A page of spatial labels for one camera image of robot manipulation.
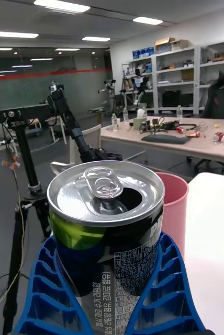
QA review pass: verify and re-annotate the white shelving unit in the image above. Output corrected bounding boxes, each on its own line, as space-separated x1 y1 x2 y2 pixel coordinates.
121 39 224 115

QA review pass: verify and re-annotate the pale green tissue box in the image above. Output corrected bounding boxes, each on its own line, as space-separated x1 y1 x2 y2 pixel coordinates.
132 108 148 131

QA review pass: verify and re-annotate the black keyboard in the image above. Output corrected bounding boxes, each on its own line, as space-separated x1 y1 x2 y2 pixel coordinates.
140 133 192 145

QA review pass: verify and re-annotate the ceiling light panel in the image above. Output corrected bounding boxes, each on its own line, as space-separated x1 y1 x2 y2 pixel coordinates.
132 16 164 26
33 0 91 14
81 36 111 42
0 31 39 39

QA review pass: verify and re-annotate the pink plastic bin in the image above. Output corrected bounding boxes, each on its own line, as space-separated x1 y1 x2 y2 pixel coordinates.
155 172 189 260

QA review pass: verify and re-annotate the black office chair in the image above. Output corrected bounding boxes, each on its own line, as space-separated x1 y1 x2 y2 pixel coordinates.
200 66 224 120

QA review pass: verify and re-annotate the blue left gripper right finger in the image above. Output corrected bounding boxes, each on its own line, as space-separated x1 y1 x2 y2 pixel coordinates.
125 231 206 335

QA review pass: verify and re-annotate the white chair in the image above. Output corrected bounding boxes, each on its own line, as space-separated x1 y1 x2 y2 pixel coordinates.
50 124 103 175

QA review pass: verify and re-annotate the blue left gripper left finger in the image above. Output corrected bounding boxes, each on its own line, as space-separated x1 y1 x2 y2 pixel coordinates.
14 235 94 335

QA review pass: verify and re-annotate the white humanoid robot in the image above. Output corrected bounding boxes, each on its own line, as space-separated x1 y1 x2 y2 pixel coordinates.
131 68 148 106

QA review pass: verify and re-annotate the pale wooden desk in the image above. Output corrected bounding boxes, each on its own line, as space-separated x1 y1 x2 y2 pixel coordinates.
100 116 224 176

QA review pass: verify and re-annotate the black tripod stand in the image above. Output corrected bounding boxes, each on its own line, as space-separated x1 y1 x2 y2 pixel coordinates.
0 103 55 335

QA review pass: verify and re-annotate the black drink can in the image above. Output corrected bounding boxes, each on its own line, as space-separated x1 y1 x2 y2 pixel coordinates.
47 160 165 335

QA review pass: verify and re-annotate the brown cardboard box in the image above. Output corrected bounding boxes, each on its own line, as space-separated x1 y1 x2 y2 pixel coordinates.
154 37 176 47

